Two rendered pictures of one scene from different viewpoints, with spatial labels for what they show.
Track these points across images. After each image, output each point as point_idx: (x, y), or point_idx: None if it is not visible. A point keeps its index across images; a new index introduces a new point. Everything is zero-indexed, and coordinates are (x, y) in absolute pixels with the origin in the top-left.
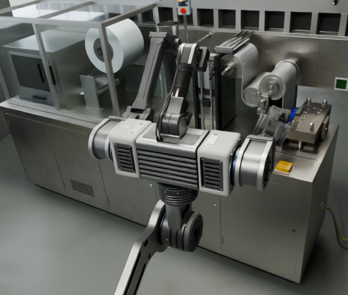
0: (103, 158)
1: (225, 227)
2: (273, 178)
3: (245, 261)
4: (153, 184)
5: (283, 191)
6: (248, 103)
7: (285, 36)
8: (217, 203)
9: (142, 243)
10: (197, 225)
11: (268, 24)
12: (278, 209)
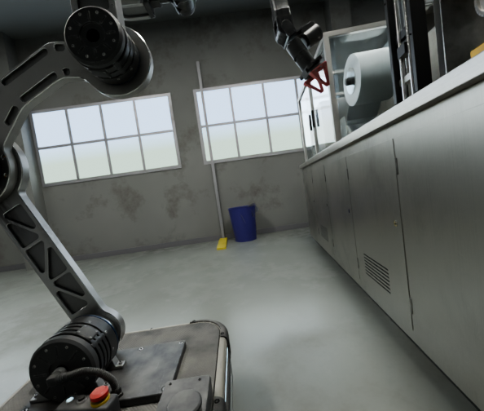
0: (126, 17)
1: (411, 273)
2: (471, 96)
3: (451, 375)
4: (350, 208)
5: None
6: None
7: None
8: (397, 217)
9: (51, 41)
10: (99, 26)
11: None
12: None
